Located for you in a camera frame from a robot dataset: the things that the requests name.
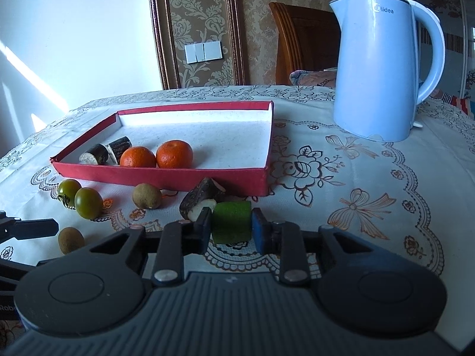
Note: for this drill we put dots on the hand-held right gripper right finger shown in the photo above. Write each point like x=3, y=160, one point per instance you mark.
x=261, y=231

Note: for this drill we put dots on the brown wooden chair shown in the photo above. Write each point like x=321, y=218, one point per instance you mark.
x=304, y=44

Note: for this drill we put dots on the brown wooden wall moulding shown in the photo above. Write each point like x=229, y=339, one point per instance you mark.
x=163, y=26

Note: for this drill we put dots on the dark sugarcane piece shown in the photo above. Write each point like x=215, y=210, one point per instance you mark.
x=92, y=155
x=119, y=148

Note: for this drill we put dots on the dark-skinned white-fleshed chunk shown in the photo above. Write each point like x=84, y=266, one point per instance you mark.
x=198, y=196

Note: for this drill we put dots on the brown kiwi fruit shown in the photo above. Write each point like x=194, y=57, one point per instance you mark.
x=70, y=240
x=147, y=195

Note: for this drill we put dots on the patterned cushion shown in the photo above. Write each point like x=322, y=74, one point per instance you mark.
x=311, y=78

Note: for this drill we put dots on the striped colourful cloth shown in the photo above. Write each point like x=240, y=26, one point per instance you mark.
x=456, y=100

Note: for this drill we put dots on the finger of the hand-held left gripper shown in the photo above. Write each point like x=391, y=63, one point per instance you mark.
x=35, y=228
x=15, y=266

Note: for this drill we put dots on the mandarin orange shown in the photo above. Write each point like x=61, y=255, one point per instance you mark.
x=174, y=154
x=137, y=158

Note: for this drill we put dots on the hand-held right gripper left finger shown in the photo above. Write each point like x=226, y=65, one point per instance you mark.
x=206, y=230

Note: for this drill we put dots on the green cucumber piece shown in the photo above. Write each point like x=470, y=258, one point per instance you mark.
x=232, y=223

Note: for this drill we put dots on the light blue electric kettle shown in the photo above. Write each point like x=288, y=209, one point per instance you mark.
x=374, y=74

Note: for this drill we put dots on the red cardboard box tray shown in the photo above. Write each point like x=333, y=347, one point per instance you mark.
x=200, y=133

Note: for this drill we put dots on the green tomato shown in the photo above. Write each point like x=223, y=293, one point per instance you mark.
x=69, y=190
x=88, y=203

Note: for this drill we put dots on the white wall light switch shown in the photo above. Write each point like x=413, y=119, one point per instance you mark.
x=204, y=52

